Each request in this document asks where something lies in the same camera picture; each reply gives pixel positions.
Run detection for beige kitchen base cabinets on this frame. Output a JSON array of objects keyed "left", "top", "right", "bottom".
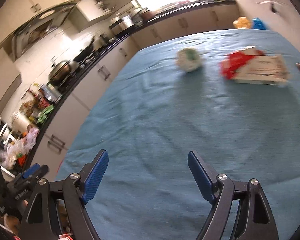
[{"left": 24, "top": 0, "right": 239, "bottom": 179}]

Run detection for clear plastic bags pile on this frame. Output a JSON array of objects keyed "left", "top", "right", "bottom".
[{"left": 0, "top": 127, "right": 39, "bottom": 170}]

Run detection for white dish rack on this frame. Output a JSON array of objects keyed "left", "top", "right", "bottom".
[{"left": 0, "top": 117, "right": 17, "bottom": 150}]

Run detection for sauce bottles group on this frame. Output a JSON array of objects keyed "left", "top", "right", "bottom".
[{"left": 19, "top": 83, "right": 62, "bottom": 124}]

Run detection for blue table cloth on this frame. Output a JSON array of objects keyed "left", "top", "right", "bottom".
[{"left": 57, "top": 30, "right": 300, "bottom": 239}]

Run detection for steel pot with lid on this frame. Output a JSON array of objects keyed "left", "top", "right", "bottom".
[{"left": 49, "top": 60, "right": 71, "bottom": 86}]

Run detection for black wok pan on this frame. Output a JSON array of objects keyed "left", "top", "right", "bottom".
[{"left": 73, "top": 36, "right": 95, "bottom": 62}]

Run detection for crumpled white green bag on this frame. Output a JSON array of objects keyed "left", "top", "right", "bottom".
[{"left": 176, "top": 48, "right": 203, "bottom": 73}]

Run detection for red white torn carton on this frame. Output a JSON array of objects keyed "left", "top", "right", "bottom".
[{"left": 220, "top": 46, "right": 265, "bottom": 80}]

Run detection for white printed carton box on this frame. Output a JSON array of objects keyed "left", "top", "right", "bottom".
[{"left": 231, "top": 55, "right": 290, "bottom": 86}]

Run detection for range hood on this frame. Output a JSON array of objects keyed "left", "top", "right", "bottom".
[{"left": 4, "top": 3, "right": 76, "bottom": 62}]

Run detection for silver rice cooker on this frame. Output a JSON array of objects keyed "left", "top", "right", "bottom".
[{"left": 109, "top": 15, "right": 134, "bottom": 35}]

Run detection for yellow plastic bag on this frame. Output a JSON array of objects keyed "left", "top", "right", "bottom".
[{"left": 233, "top": 17, "right": 251, "bottom": 29}]

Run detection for blue plastic bag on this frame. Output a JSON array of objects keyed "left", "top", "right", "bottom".
[{"left": 251, "top": 17, "right": 268, "bottom": 30}]

